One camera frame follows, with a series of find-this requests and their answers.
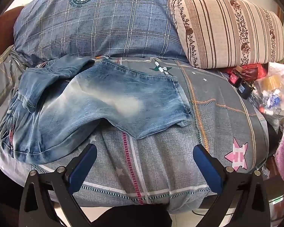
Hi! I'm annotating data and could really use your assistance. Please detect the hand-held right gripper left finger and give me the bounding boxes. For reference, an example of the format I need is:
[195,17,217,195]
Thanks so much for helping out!
[19,144,97,227]

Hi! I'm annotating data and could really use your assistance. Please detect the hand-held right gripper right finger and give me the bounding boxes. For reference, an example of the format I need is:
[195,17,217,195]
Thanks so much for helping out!
[193,144,271,227]

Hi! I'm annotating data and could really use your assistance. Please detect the faded blue denim pants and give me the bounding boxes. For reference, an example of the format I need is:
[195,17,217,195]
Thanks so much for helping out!
[0,54,192,165]

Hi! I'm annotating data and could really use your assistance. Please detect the grey star-print bed sheet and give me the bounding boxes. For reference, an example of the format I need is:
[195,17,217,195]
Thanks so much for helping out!
[0,45,269,214]

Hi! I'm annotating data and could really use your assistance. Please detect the brown wooden furniture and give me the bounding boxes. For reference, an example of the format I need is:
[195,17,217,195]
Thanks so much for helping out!
[265,157,284,194]

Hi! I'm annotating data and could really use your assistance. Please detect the dark cloth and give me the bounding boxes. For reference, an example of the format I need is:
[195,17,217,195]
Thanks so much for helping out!
[92,203,173,227]

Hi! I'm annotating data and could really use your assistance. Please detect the black charger with blue label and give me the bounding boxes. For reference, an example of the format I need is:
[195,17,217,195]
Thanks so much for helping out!
[238,82,254,100]

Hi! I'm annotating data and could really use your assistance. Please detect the black charger with red label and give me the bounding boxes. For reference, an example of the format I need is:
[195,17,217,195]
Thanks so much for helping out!
[228,67,243,88]

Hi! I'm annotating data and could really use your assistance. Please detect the clear plastic bag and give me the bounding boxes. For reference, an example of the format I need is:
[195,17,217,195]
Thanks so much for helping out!
[252,63,284,133]

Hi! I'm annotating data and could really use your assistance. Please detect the red plastic bag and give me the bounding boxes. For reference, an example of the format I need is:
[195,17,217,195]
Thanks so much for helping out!
[225,63,268,81]

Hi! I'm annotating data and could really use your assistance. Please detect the beige striped floral pillow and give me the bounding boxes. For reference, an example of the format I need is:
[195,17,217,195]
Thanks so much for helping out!
[168,0,284,69]

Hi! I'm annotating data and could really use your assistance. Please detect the blue plaid quilt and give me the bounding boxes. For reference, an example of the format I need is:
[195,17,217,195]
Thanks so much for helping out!
[14,0,199,61]

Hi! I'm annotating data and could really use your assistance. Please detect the brown wooden headboard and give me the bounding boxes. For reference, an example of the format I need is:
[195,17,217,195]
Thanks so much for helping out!
[0,6,25,57]

